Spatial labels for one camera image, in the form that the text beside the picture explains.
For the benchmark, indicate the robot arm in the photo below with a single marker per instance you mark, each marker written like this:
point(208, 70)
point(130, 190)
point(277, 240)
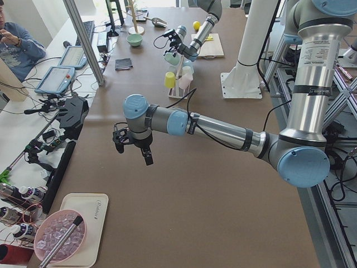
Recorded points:
point(297, 153)
point(214, 10)

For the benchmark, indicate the upper teach pendant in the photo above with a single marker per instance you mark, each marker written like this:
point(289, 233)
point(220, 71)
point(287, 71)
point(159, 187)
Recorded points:
point(73, 56)

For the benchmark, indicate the wooden mug tree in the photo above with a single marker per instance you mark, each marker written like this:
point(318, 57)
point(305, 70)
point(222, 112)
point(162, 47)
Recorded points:
point(135, 29)

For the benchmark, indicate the pink bowl with ice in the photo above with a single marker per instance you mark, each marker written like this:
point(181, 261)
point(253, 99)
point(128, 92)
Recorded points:
point(52, 229)

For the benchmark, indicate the yellow lemon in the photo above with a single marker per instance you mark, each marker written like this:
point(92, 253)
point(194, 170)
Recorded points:
point(196, 25)

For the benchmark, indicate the light blue cup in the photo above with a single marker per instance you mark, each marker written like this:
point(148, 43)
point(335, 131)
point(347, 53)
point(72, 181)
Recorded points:
point(187, 67)

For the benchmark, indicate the metal scoop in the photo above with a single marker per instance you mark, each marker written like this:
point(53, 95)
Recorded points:
point(157, 22)

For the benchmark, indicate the mint green bowl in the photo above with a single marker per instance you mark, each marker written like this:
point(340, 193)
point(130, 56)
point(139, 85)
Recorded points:
point(134, 39)

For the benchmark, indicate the cream plastic tray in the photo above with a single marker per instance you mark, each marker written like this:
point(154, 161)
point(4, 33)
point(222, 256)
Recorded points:
point(93, 208)

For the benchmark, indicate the yellow cup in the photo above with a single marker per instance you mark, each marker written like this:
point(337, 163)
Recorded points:
point(170, 80)

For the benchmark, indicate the pink cup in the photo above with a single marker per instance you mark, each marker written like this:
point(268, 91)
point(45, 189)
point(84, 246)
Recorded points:
point(185, 80)

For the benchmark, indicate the white wire cup rack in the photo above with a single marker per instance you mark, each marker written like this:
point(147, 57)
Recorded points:
point(177, 92)

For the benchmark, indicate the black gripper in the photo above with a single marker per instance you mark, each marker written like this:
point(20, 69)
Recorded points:
point(141, 143)
point(176, 43)

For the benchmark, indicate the labelled drink bottle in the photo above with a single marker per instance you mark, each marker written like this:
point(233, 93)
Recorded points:
point(33, 195)
point(24, 232)

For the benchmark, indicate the seated person in blue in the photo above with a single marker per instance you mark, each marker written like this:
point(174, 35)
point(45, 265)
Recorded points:
point(19, 50)

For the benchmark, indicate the wooden cutting board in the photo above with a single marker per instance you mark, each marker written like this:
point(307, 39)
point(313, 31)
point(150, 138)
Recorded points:
point(211, 48)

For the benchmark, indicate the grey white cup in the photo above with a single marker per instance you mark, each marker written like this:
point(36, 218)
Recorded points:
point(172, 69)

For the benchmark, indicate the lower teach pendant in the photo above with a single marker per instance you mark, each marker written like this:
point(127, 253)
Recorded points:
point(56, 80)

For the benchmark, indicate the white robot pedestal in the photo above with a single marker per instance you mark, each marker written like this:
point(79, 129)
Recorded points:
point(243, 80)

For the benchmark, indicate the mint green cup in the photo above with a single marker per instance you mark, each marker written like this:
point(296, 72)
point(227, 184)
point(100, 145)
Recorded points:
point(172, 58)

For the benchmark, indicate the aluminium frame post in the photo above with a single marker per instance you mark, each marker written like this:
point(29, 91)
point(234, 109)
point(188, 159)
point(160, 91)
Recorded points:
point(86, 44)

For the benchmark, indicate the black keyboard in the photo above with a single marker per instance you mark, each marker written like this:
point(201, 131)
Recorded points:
point(89, 29)

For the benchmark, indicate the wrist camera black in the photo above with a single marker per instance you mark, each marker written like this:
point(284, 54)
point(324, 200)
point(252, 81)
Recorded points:
point(121, 137)
point(170, 34)

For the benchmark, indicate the teach pendant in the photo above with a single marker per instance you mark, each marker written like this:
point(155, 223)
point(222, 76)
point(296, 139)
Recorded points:
point(56, 80)
point(73, 56)

